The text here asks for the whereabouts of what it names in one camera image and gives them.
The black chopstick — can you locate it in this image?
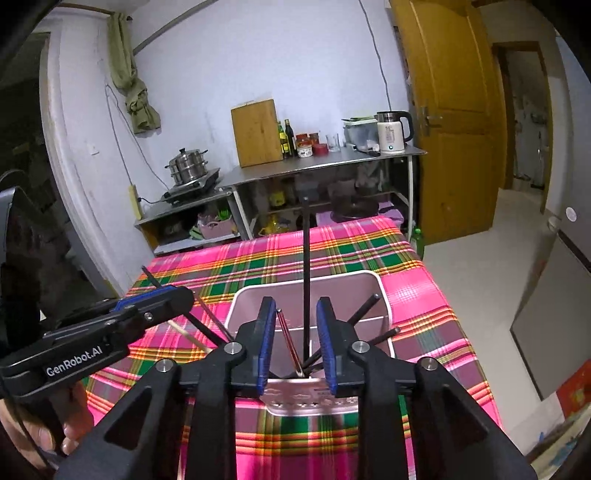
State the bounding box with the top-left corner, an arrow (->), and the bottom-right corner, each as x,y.
184,312 -> 226,347
141,266 -> 235,344
301,294 -> 384,370
307,327 -> 401,373
301,196 -> 311,363

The metal kitchen counter table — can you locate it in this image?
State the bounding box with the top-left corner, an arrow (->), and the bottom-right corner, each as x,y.
216,144 -> 429,241

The person's left hand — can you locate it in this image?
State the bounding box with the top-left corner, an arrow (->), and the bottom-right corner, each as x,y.
1,382 -> 94,470

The pink plastic utensil holder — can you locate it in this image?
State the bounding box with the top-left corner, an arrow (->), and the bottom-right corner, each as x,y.
225,270 -> 392,417

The pink plaid tablecloth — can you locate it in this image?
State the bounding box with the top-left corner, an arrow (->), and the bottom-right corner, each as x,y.
131,217 -> 500,479

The yellow power strip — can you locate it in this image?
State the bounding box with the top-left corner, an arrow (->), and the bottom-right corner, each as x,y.
128,184 -> 143,220

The pink storage basket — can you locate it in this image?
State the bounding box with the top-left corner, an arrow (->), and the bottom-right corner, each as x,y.
197,217 -> 238,240

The low wooden shelf cabinet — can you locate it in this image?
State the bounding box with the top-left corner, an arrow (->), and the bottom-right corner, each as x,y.
134,188 -> 246,256

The black induction cooker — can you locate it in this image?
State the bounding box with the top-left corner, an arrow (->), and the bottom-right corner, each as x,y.
161,168 -> 219,204

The stainless steel steamer pot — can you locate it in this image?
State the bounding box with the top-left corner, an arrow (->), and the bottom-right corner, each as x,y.
166,148 -> 208,186

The green hanging cloth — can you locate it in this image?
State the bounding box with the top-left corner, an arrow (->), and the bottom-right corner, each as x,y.
107,12 -> 161,134

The yellow-label oil bottle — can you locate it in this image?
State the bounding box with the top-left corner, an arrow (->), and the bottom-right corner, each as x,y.
277,121 -> 290,159

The red-lid condiment jar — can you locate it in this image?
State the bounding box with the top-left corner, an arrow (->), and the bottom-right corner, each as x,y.
295,133 -> 329,158

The clear drinking glass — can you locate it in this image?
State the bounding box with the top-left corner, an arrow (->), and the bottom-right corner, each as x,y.
325,133 -> 341,152

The clear plastic storage box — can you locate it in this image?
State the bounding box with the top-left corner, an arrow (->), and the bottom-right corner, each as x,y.
342,117 -> 379,151

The dark oil bottle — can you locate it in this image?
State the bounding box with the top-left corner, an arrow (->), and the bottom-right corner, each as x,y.
284,119 -> 297,157

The wooden cutting board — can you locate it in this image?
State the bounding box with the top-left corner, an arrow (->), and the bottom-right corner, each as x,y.
230,99 -> 283,168

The grey refrigerator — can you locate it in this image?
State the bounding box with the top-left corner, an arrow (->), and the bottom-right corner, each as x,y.
511,38 -> 590,399

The white electric kettle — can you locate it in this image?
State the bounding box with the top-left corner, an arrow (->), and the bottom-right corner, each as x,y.
376,111 -> 415,153

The cardboard box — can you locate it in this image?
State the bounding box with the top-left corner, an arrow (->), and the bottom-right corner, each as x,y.
526,404 -> 590,479

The yellow wooden door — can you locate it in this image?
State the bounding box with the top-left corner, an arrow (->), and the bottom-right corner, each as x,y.
391,1 -> 503,244

